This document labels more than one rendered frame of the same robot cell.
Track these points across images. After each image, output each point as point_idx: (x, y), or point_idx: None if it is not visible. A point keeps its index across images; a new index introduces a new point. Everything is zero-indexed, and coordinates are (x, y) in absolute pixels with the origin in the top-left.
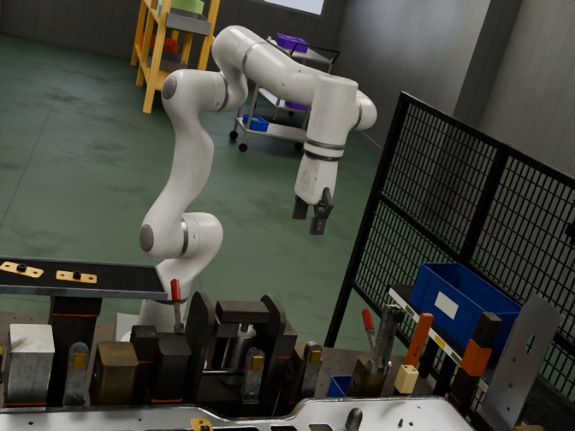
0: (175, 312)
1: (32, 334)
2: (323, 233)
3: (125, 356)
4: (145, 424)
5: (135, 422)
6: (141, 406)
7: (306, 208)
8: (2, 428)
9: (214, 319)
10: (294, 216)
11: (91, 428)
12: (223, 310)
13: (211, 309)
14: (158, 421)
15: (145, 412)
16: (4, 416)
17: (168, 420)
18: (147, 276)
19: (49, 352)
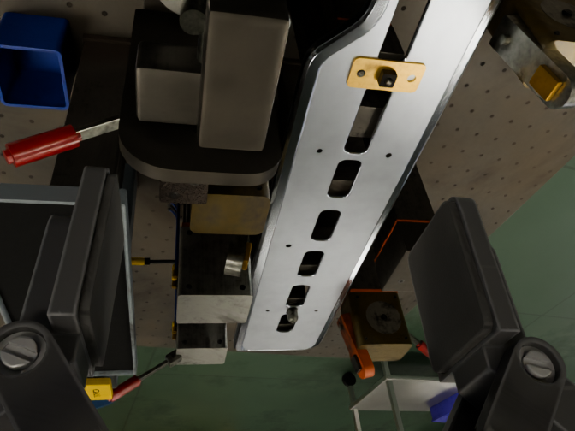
0: (109, 131)
1: (205, 309)
2: (475, 212)
3: (240, 209)
4: (332, 147)
5: (322, 156)
6: (293, 144)
7: (98, 274)
8: (290, 263)
9: (277, 162)
10: (121, 253)
11: (317, 201)
12: (261, 150)
13: (258, 177)
14: (331, 129)
15: (305, 139)
16: (269, 262)
17: (334, 115)
18: (25, 216)
19: (251, 298)
